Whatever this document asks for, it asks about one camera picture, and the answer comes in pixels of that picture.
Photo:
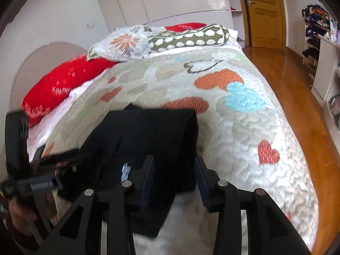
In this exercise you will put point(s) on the green dotted bolster pillow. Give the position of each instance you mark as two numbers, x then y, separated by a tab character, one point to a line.
191	38

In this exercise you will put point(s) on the heart-patterned quilt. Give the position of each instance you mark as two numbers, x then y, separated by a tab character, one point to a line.
239	127

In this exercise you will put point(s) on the person's left hand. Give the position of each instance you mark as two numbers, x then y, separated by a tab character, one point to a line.
20	217

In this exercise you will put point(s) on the white bed sheet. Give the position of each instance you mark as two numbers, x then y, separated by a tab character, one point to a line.
61	103

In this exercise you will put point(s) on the wooden door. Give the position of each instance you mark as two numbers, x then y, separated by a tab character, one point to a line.
265	18

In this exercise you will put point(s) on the round beige bed panel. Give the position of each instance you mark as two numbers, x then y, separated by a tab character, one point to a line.
32	63

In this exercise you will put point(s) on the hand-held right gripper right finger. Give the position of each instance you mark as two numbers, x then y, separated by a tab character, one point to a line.
202	184

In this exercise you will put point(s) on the white shelf unit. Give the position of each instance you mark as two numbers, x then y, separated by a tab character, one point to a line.
326	66

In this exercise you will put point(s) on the rack with clothes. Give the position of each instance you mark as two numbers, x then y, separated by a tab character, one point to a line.
316	18

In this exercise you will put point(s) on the red patterned pillow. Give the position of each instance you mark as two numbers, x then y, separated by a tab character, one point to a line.
183	27
58	85

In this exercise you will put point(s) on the curved white bed headboard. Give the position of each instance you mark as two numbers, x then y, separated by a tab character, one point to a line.
191	14

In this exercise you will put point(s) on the black pants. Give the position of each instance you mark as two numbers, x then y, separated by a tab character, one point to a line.
148	132

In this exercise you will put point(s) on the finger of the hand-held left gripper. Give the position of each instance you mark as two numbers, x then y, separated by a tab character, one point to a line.
58	169
63	156

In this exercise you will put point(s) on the white floral pillow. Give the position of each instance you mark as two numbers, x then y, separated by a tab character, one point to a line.
124	42

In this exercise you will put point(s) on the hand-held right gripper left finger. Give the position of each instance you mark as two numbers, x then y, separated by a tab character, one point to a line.
147	184

